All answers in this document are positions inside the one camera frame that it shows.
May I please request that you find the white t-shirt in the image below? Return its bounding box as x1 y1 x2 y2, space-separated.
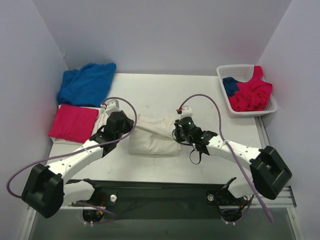
50 107 108 146
128 115 181 157

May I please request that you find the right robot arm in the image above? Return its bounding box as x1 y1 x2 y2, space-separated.
174 116 292 200

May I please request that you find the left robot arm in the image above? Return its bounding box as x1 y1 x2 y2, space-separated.
21 110 135 218

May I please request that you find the folded white t-shirt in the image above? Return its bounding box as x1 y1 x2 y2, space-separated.
50 107 108 146

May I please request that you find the folded red t-shirt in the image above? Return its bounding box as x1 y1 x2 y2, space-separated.
48 104 99 143

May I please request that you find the blue t-shirt pile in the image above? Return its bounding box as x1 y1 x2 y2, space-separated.
57 63 117 108

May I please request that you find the blue t-shirt in basket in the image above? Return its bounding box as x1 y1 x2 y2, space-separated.
222 77 239 97

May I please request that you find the red t-shirt in basket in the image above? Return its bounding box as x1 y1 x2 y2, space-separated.
228 65 273 112

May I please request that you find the white plastic basket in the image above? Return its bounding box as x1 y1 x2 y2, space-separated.
216 64 277 118

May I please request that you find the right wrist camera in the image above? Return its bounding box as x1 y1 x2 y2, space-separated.
176 106 193 120

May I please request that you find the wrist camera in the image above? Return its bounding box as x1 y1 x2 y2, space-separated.
100 99 120 116
176 106 193 120

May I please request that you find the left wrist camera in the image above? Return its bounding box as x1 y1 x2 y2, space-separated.
100 99 120 116

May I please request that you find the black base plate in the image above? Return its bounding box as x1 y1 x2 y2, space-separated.
86 180 249 220

